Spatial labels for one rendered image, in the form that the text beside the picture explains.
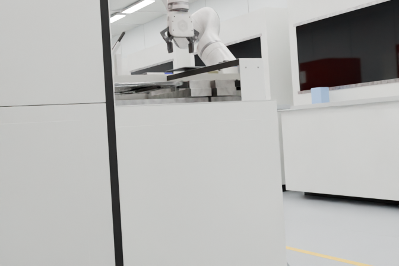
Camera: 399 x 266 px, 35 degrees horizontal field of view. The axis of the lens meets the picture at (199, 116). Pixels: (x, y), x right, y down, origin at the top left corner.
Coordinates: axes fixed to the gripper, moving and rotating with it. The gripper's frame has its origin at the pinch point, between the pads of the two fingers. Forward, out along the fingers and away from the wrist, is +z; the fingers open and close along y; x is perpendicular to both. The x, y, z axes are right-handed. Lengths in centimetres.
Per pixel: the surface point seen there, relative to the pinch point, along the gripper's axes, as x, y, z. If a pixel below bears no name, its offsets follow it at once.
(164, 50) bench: 596, 289, -82
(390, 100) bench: 141, 256, 18
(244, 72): -50, -3, 14
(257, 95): -50, 1, 21
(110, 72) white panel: -75, -59, 16
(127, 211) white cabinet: -55, -49, 53
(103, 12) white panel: -75, -60, 1
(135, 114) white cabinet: -55, -45, 26
